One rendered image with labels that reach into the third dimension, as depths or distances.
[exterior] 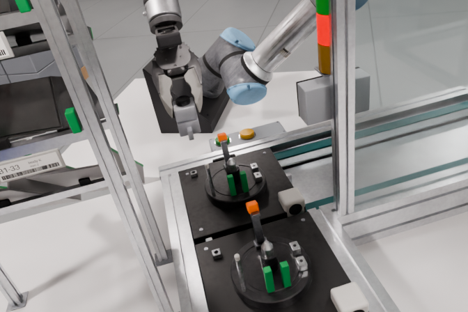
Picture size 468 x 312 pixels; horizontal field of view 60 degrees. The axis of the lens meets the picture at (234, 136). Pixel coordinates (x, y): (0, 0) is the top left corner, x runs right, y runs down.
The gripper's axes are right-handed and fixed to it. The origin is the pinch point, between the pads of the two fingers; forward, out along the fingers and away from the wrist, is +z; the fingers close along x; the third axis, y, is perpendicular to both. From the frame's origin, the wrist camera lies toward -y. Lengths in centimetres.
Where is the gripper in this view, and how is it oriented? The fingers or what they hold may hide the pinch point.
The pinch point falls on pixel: (184, 108)
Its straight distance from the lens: 83.9
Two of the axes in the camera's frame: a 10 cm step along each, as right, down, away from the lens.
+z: 2.3, 9.6, -1.3
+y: -0.5, 1.5, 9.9
